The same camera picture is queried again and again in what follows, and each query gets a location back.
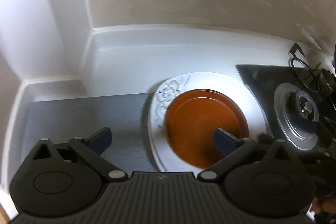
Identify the brown round plate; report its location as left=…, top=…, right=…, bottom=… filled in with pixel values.
left=165, top=89, right=248, bottom=169

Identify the white embossed square plate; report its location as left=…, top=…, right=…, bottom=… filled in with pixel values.
left=147, top=72, right=266, bottom=175

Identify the person's right hand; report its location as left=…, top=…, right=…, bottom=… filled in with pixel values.
left=311, top=197, right=336, bottom=214

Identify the silver gas burner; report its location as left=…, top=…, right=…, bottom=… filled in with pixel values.
left=273, top=83, right=319, bottom=151

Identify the black glass gas stove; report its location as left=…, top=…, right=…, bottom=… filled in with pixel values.
left=236, top=64, right=335, bottom=152

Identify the black pan support grate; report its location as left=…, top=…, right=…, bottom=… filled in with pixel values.
left=289, top=43, right=335, bottom=98

